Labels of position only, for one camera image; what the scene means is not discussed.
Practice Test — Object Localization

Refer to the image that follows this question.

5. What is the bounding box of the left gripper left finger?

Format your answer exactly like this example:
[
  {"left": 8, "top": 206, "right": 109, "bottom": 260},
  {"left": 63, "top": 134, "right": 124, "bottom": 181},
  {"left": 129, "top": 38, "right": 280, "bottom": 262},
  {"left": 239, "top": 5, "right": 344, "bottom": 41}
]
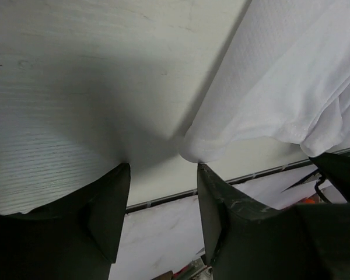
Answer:
[{"left": 0, "top": 163, "right": 131, "bottom": 279}]

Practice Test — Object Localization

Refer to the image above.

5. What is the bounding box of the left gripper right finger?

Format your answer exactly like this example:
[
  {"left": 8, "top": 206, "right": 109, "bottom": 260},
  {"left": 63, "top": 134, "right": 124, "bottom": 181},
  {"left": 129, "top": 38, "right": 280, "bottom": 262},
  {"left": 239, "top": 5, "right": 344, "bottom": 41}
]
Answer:
[{"left": 197, "top": 164, "right": 350, "bottom": 279}]

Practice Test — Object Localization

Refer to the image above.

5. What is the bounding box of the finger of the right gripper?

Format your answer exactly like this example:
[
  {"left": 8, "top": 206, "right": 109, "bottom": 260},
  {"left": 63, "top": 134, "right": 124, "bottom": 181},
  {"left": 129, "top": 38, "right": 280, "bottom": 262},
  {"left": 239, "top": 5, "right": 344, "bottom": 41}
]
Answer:
[{"left": 281, "top": 116, "right": 350, "bottom": 205}]

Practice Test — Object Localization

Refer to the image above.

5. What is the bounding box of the white t shirt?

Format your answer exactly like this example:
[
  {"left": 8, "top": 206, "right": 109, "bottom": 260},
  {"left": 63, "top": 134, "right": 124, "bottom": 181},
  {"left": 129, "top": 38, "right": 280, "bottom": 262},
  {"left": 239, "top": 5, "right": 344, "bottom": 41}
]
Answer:
[{"left": 180, "top": 1, "right": 350, "bottom": 163}]

